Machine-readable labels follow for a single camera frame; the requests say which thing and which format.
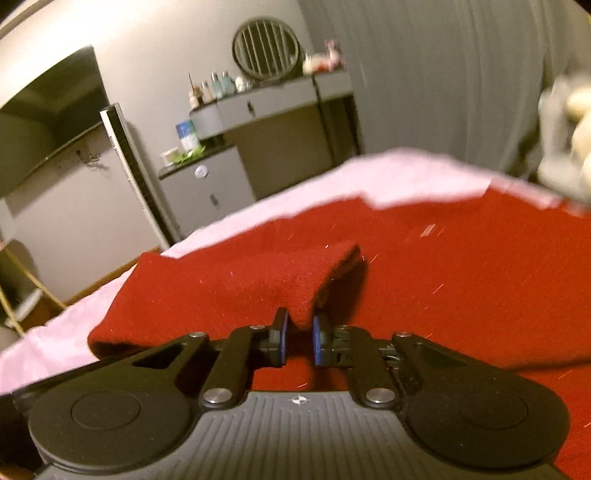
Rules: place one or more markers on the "grey low cabinet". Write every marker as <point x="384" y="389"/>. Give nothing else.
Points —
<point x="207" y="194"/>

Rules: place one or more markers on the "green packets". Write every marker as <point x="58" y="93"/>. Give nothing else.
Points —
<point x="182" y="157"/>

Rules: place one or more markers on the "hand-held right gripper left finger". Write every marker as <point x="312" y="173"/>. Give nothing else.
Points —
<point x="282" y="339"/>

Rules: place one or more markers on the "blue and white container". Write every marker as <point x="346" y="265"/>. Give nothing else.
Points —
<point x="187" y="135"/>

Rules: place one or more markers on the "cream flower plush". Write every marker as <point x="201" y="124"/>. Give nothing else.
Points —
<point x="570" y="138"/>

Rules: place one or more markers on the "round mirror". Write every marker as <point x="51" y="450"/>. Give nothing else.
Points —
<point x="266" y="46"/>

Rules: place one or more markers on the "pink blanket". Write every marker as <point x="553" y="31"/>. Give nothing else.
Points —
<point x="415" y="177"/>

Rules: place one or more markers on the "clear blue bottle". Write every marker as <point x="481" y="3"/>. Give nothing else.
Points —
<point x="216" y="85"/>
<point x="226" y="83"/>

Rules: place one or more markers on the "small brown figurine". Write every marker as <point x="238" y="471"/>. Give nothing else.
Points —
<point x="196" y="97"/>

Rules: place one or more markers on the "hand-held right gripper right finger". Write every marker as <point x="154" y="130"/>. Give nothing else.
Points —
<point x="317" y="341"/>

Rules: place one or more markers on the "red knit sweater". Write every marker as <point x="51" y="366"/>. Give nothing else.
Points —
<point x="438" y="277"/>

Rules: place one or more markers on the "chair with yellow frame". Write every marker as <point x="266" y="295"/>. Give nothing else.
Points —
<point x="18" y="286"/>

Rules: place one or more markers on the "grey curtain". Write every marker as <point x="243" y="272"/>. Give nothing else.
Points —
<point x="438" y="78"/>

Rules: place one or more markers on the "pink and white plush toy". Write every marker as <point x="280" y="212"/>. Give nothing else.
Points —
<point x="325" y="57"/>

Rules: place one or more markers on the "grey dressing desk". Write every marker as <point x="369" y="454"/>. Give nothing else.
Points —
<point x="281" y="120"/>

